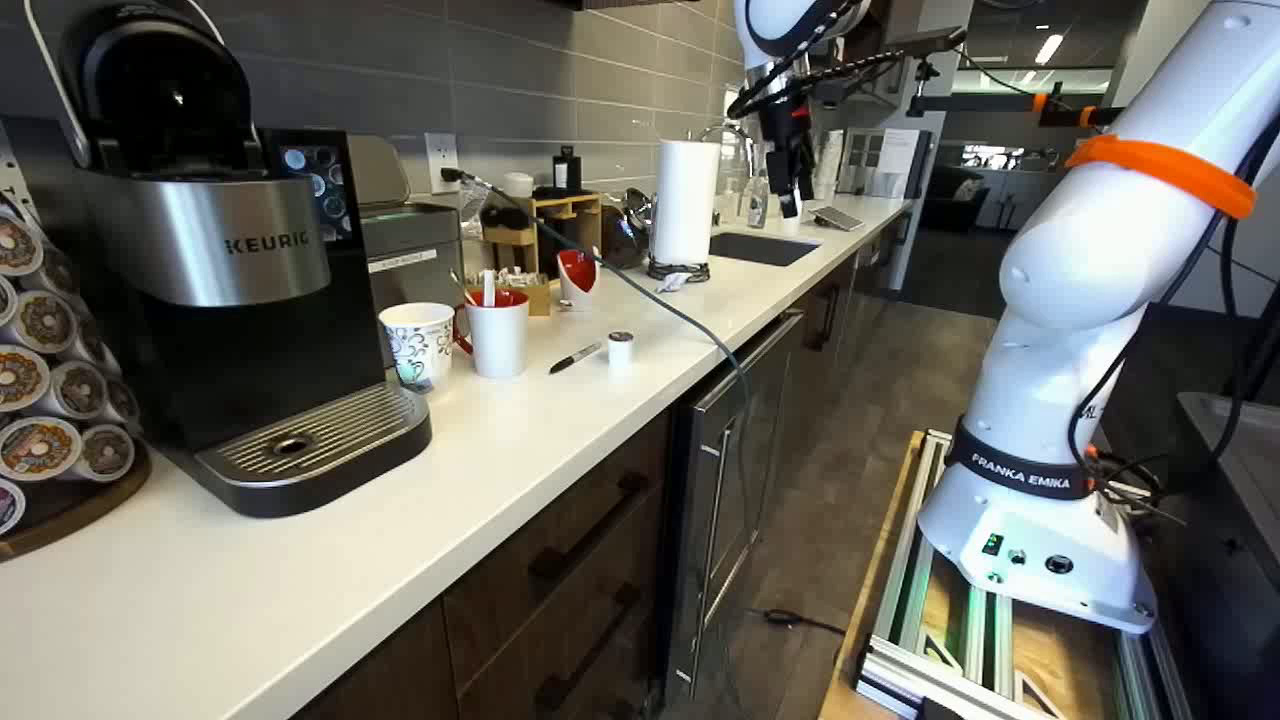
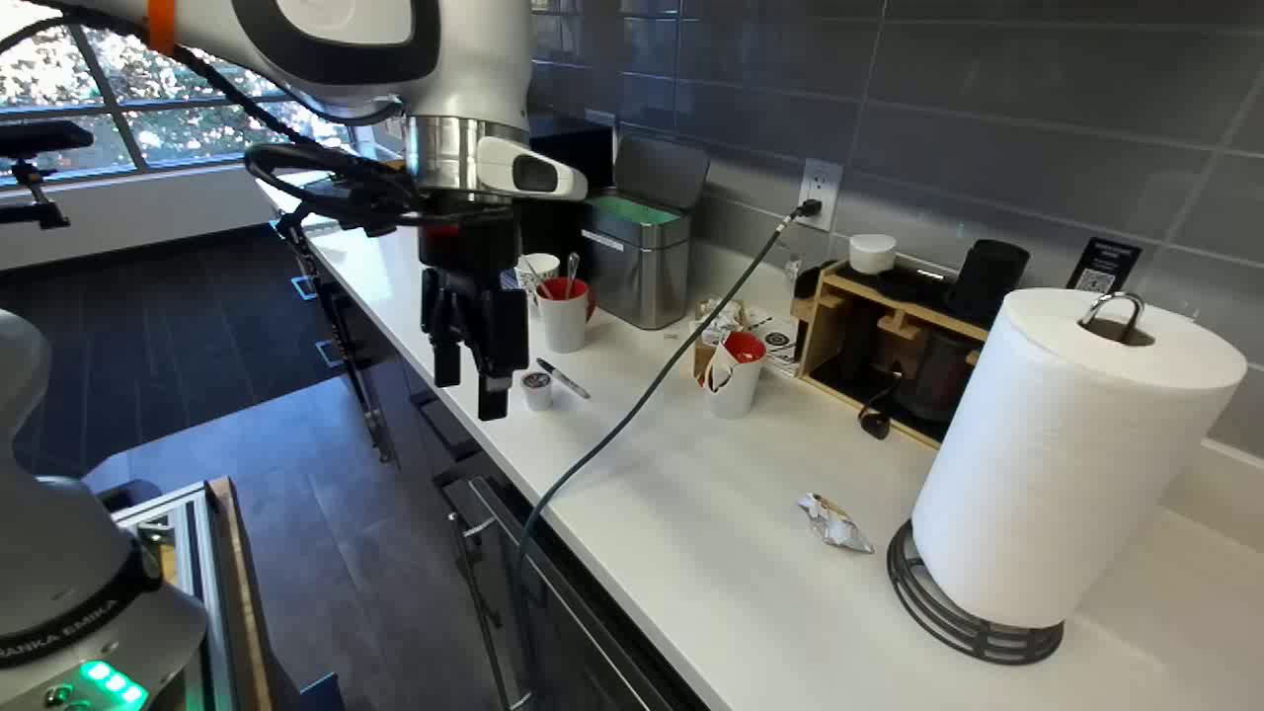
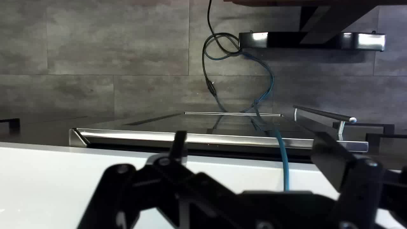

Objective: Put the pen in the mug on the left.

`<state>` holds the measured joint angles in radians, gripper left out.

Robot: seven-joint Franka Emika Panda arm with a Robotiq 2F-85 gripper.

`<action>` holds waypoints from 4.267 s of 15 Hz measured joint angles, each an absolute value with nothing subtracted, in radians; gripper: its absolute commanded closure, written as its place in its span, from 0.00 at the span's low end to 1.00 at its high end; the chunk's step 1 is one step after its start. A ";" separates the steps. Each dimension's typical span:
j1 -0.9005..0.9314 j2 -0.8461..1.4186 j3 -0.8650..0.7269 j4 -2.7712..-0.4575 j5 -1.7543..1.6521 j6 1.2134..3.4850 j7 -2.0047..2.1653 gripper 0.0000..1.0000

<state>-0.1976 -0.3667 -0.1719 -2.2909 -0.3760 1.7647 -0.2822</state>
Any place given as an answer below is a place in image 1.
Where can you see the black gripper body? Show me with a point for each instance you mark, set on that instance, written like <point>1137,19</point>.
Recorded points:
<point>785,134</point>

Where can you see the black pen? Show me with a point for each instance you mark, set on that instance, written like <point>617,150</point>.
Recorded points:
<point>574,359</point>

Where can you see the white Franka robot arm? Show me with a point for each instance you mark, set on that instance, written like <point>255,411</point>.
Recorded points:
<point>1105,253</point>

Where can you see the tilted white red mug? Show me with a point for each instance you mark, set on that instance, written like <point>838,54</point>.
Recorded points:
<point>578,277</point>

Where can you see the white mug red inside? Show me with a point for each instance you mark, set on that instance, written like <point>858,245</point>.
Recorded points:
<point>502,340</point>

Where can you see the dark countertop sink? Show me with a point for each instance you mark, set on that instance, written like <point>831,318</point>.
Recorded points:
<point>763,250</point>

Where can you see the white paper towel roll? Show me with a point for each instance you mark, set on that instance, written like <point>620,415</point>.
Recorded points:
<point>687,201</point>

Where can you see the black paper towel holder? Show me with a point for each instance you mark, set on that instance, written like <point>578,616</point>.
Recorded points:
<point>677,275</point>

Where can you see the black canister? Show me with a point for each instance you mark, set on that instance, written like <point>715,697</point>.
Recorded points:
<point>566,171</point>

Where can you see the small white creamer cup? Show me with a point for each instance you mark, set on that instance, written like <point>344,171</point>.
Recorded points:
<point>620,354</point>

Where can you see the small white jar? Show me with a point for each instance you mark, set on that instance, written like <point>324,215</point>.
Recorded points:
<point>518,186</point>

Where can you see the wooden counter organizer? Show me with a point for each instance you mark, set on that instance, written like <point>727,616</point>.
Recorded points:
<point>515,241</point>

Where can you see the steel dishwasher front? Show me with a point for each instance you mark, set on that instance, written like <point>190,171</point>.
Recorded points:
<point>727,494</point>

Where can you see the patterned white paper cup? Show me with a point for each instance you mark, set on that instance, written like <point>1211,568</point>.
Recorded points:
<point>418,344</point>

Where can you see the wooden cart board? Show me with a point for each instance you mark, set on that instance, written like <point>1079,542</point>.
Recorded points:
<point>867,603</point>

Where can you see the black silver Keurig coffee machine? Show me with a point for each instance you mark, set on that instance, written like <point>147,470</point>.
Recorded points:
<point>243,306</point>

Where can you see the K-cup coffee pod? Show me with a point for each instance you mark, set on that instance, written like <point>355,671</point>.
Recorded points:
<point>38,451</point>
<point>76,389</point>
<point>18,245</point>
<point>105,455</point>
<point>42,322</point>
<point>18,377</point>

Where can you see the K-cup pod carousel rack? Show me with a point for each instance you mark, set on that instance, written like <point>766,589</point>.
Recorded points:
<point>54,515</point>

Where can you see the white wall outlet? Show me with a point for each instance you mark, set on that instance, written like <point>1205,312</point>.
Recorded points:
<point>442,157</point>

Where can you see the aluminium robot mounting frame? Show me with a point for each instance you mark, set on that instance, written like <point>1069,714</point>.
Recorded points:
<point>983,652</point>

